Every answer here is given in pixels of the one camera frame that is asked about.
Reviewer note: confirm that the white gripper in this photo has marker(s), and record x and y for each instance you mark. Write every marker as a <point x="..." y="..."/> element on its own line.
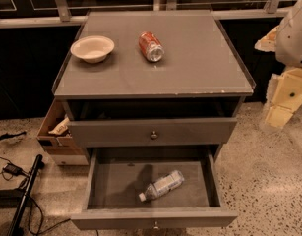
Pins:
<point x="293" y="38"/>

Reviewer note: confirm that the black power adapter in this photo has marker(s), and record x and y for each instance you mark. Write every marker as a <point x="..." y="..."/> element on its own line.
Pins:
<point x="12" y="169"/>

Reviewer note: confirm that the grey open middle drawer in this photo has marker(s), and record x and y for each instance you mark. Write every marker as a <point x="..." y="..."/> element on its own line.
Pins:
<point x="118" y="174"/>

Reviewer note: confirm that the red soda can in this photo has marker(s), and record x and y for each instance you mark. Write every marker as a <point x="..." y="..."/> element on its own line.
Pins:
<point x="150" y="46"/>

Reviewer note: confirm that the clear plastic water bottle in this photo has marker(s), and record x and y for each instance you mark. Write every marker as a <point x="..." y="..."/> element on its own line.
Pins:
<point x="162" y="186"/>

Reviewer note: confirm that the cream paper bowl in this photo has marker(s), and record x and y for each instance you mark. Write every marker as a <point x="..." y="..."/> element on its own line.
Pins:
<point x="92" y="49"/>

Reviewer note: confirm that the black pole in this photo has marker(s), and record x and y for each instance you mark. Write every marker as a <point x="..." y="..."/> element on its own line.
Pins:
<point x="25" y="194"/>

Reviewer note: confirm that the grey top drawer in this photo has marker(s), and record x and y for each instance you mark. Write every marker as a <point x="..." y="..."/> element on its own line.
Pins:
<point x="129" y="122"/>

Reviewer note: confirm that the cardboard box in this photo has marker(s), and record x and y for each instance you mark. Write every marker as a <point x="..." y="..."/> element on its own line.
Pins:
<point x="62" y="149"/>

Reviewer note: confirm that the metal window railing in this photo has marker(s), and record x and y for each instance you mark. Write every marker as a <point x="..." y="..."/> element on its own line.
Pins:
<point x="150" y="10"/>

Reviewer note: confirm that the crumpled paper bag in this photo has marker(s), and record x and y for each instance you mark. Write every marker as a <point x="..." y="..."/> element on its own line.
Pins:
<point x="60" y="128"/>

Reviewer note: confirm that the grey drawer cabinet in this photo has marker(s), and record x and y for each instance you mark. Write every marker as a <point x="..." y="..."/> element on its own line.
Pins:
<point x="198" y="61"/>

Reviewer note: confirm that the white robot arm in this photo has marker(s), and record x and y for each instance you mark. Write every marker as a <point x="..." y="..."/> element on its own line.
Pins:
<point x="285" y="40"/>

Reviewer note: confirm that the metal top drawer knob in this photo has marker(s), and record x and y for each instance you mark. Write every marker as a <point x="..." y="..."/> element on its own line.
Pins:
<point x="154" y="135"/>

